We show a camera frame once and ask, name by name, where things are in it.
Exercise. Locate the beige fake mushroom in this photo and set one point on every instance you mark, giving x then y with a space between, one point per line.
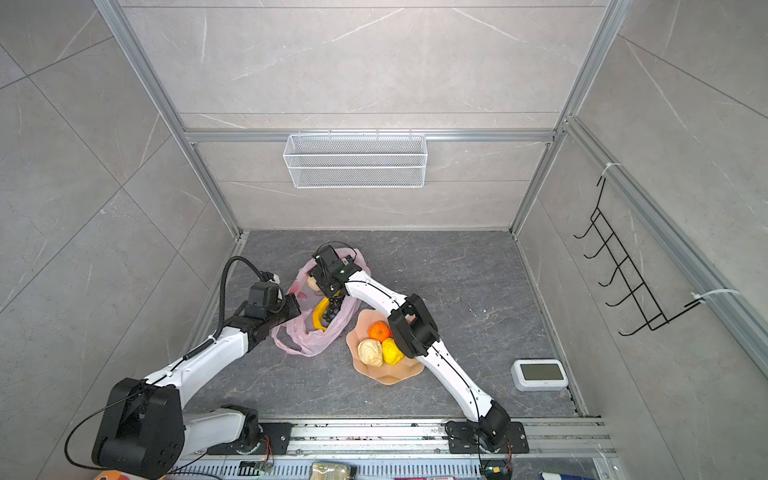
370 352

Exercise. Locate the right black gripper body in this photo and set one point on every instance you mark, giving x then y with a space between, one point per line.
323 280

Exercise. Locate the white digital timer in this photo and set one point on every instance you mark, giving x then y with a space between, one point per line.
539 375

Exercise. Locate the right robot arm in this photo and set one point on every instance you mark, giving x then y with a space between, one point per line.
416 335

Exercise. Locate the orange plush toy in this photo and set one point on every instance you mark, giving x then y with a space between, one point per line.
115 475

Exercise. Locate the dark fake grapes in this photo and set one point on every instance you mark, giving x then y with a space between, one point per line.
332 310

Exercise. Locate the pink plastic bag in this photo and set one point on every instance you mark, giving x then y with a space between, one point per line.
298 336

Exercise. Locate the yellow fake lemon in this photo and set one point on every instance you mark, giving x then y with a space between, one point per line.
391 354

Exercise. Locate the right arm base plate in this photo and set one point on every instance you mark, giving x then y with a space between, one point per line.
466 437

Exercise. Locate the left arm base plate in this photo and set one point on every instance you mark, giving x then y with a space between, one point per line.
273 438

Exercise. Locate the pink scalloped bowl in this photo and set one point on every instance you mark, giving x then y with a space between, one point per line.
386 374

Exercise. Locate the aluminium front rail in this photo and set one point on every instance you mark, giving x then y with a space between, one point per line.
417 448

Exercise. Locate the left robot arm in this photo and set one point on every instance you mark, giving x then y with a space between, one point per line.
144 431

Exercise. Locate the black wire hook rack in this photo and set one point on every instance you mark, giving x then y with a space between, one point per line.
626 273

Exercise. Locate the orange fake fruit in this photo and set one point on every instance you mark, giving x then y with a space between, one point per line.
379 331

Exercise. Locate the white wire mesh basket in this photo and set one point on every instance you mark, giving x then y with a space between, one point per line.
360 160

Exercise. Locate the beige fake potato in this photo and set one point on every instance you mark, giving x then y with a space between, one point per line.
312 283

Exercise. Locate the yellow fake banana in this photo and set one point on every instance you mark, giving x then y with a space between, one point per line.
318 315

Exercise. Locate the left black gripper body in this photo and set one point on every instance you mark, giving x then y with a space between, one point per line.
285 309

